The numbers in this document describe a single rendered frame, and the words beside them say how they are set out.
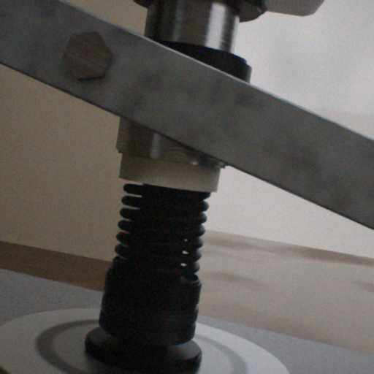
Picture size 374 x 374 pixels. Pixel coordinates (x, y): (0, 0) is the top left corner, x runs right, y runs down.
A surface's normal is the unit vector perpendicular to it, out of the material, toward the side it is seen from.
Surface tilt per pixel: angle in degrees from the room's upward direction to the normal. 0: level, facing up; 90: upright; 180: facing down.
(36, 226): 90
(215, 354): 0
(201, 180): 90
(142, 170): 90
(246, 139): 90
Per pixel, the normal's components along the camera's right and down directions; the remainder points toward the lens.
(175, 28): -0.32, 0.00
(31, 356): 0.15, -0.99
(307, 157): -0.03, 0.05
